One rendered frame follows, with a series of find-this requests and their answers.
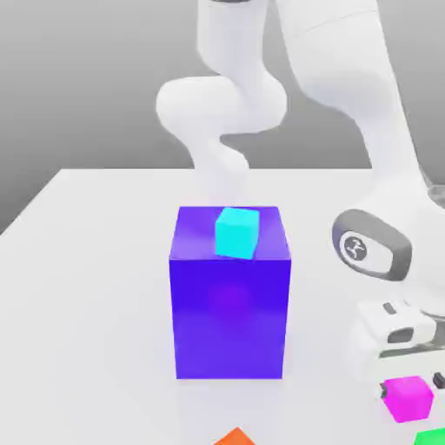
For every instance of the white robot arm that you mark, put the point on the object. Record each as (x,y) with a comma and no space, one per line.
(347,87)

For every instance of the small orange cube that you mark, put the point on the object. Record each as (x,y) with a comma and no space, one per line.
(235,438)

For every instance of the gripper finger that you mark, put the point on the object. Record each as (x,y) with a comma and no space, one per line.
(383,391)
(439,380)

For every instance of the small cyan cube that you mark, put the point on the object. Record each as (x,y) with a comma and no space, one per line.
(236,233)

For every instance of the small magenta cube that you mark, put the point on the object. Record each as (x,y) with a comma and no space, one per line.
(408,399)

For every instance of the small green cube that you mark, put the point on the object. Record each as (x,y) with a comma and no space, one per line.
(433,438)

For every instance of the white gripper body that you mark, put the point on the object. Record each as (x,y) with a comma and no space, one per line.
(403,366)

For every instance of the large blue box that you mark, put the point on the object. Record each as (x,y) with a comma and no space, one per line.
(229,320)

